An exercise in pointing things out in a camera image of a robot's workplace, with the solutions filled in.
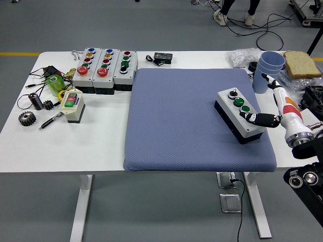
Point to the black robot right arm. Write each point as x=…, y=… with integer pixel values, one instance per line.
x=306, y=151

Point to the grey five-button control box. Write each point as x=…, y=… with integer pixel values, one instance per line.
x=80, y=80
x=101, y=82

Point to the black round part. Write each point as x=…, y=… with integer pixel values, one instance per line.
x=252, y=66

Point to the person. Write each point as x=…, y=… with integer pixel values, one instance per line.
x=222, y=17

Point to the grey four-button control box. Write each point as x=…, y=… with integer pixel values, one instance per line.
x=122, y=79
x=227, y=102

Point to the cream red-green switch box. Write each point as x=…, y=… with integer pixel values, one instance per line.
x=73, y=113

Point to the green translucent cylinder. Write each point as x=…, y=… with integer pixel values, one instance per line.
x=54, y=85

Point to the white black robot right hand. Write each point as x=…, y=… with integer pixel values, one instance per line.
x=289, y=113

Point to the black silver pen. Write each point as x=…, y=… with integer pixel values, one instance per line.
x=49, y=122

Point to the clear bag of metal parts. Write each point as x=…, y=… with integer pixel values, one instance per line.
x=302, y=83

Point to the white printed booklet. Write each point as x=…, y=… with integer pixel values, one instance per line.
x=249, y=74

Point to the white card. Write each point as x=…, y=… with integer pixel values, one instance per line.
x=311, y=119

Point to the blue-grey padded mat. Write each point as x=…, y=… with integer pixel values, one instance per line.
x=176, y=121

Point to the yellow tape roll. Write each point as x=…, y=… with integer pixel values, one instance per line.
x=60, y=95

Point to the blue plastic cup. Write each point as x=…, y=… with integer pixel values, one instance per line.
x=272, y=59
x=262, y=67
x=258, y=83

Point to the black cylindrical capacitor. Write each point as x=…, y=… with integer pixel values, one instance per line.
x=36, y=102

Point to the brass fitting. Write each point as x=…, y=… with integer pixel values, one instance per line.
x=69, y=73

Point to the clear bubble wrap bag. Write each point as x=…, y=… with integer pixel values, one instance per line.
x=242, y=56

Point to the large black steel gear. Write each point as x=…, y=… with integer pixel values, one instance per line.
x=28, y=121

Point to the metal equipment frame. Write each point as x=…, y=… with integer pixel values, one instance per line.
x=309, y=19

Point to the black mechanical device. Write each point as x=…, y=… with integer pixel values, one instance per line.
x=313, y=100

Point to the steel floor cover plate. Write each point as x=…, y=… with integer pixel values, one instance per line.
x=230, y=203

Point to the bread slice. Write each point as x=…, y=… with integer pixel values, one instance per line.
x=301, y=64

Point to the small black steel gear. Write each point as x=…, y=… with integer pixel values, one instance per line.
x=48, y=105

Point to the black power adapter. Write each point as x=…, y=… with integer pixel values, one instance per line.
x=50, y=70

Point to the black digital meter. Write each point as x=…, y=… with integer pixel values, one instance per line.
x=162, y=57

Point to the steel floor outlet box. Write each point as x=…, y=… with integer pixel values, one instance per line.
x=224, y=180

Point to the white table leg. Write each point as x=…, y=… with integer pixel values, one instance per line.
x=257, y=206
x=82, y=206

